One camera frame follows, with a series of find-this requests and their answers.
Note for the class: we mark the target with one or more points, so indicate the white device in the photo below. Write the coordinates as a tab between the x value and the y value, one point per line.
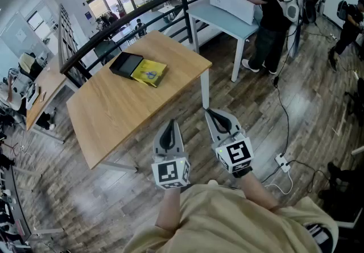
32	97

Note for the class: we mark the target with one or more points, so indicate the light blue table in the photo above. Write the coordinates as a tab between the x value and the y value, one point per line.
224	23

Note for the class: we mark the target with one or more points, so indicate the black box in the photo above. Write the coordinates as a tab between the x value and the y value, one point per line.
126	65

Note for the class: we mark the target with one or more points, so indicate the person's left forearm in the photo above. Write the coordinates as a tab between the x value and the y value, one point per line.
169	209

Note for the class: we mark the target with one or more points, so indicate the black wristwatch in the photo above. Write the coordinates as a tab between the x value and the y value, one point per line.
241	171

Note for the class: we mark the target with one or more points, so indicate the white power strip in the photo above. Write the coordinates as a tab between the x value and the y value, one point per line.
282	162

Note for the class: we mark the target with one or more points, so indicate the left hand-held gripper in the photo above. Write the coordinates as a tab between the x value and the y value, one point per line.
170	173

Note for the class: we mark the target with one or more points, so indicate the long wooden desk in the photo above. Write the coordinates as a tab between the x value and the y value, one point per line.
47	89

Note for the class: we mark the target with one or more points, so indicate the person's pale yellow shirt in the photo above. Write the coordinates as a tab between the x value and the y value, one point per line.
227	226

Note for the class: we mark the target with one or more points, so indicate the small brown object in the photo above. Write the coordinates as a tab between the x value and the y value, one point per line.
43	96

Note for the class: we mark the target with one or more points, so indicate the large white box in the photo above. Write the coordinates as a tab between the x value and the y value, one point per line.
231	1

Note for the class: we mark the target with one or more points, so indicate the black metal railing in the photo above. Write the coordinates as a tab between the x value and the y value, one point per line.
182	4

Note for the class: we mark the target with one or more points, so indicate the person's right forearm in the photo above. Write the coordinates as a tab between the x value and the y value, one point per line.
258	192

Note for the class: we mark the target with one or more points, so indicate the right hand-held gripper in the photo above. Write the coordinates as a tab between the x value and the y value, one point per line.
236	153

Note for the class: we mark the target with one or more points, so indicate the light wooden table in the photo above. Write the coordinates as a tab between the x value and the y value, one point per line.
119	109

